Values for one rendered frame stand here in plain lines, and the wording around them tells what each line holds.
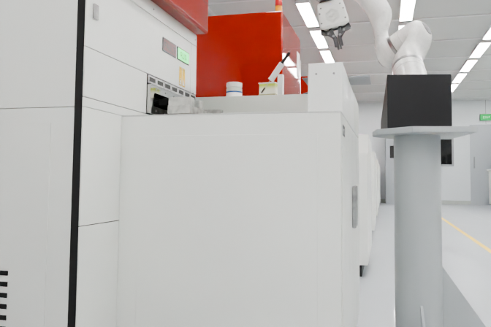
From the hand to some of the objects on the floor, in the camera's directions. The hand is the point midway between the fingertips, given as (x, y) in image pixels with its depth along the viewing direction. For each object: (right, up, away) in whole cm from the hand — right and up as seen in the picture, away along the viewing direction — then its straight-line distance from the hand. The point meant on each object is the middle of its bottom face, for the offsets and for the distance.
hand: (338, 43), depth 183 cm
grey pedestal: (+39, -112, -1) cm, 119 cm away
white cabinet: (-26, -112, +1) cm, 115 cm away
